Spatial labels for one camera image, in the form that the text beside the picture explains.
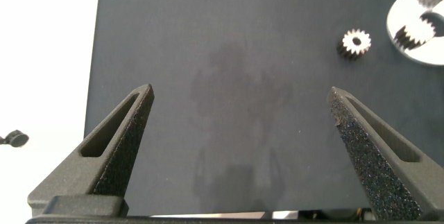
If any dark mat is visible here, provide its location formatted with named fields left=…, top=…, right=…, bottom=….
left=84, top=0, right=444, bottom=218

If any small black knob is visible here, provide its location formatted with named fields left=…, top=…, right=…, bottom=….
left=0, top=129, right=30, bottom=148

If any large steel gear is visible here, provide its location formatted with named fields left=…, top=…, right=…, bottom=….
left=393, top=16, right=437, bottom=51

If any small steel gear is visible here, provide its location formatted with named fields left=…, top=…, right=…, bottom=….
left=336, top=28, right=372, bottom=60

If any round white plate with pins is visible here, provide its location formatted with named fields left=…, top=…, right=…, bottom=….
left=386, top=0, right=444, bottom=67

